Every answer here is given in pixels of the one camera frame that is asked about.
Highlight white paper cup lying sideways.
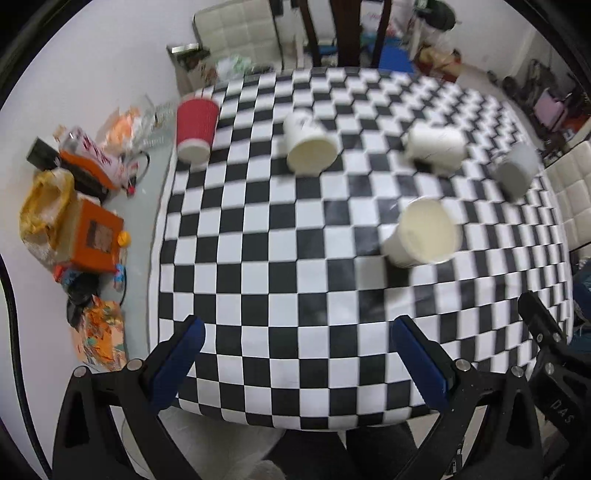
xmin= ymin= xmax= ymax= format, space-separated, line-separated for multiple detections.
xmin=405 ymin=124 xmax=468 ymax=171

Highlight orange snack bag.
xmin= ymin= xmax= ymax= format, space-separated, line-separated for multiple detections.
xmin=96 ymin=106 xmax=141 ymax=155

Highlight black thermos bottle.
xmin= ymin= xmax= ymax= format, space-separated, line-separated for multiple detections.
xmin=26 ymin=137 xmax=108 ymax=203

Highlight colourful orange packet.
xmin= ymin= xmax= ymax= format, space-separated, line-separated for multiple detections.
xmin=72 ymin=295 xmax=127 ymax=372

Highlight blue weight bench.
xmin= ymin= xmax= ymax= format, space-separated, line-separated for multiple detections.
xmin=378 ymin=45 xmax=415 ymax=74

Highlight white paper cup bamboo print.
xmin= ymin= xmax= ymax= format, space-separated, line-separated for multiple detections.
xmin=283 ymin=110 xmax=339 ymax=176

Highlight white leather chair right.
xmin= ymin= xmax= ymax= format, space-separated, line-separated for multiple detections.
xmin=546 ymin=140 xmax=591 ymax=250

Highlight red white snack packet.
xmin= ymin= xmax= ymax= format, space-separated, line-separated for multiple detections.
xmin=55 ymin=127 xmax=124 ymax=190

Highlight orange box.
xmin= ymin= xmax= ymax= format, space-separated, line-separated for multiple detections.
xmin=55 ymin=199 xmax=124 ymax=274

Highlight pink suitcase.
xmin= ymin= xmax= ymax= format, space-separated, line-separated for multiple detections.
xmin=534 ymin=89 xmax=568 ymax=133

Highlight decorated trash bin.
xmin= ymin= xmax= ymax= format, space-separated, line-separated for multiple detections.
xmin=166 ymin=43 xmax=217 ymax=96

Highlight red paper cup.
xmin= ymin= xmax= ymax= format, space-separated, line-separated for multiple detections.
xmin=176 ymin=97 xmax=219 ymax=165

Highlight grey ribbed mug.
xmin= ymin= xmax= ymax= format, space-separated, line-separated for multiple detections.
xmin=493 ymin=142 xmax=541 ymax=201

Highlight clear glass ashtray tray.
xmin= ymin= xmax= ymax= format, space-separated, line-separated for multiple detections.
xmin=136 ymin=99 xmax=179 ymax=150

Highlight cardboard box on floor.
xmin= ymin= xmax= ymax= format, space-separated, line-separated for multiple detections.
xmin=415 ymin=45 xmax=463 ymax=83

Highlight white paper cup with print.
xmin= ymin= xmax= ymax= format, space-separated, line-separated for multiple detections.
xmin=381 ymin=198 xmax=463 ymax=268

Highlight black white checkered tablecloth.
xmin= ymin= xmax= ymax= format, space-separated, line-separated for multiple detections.
xmin=150 ymin=68 xmax=572 ymax=429

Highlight white padded leather chair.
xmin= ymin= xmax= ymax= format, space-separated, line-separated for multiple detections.
xmin=192 ymin=0 xmax=284 ymax=70

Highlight yellow plastic bag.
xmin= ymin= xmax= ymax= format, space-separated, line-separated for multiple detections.
xmin=19 ymin=168 xmax=76 ymax=261

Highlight dark wooden chair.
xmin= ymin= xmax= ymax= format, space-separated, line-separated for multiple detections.
xmin=297 ymin=0 xmax=393 ymax=69

